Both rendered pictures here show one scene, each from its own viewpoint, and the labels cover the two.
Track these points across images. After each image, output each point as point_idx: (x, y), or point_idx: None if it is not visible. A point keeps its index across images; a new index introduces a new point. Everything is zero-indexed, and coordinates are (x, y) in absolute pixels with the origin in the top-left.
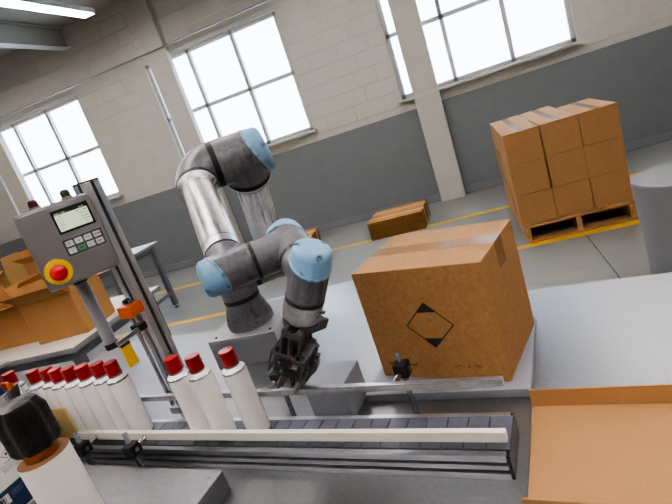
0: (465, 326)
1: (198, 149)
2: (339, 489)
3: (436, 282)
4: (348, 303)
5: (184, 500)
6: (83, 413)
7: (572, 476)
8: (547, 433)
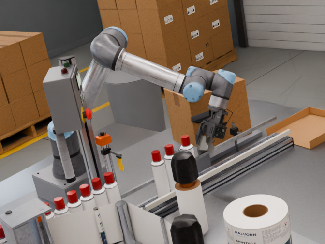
0: (237, 112)
1: (110, 37)
2: (250, 177)
3: None
4: None
5: (214, 203)
6: None
7: (305, 139)
8: None
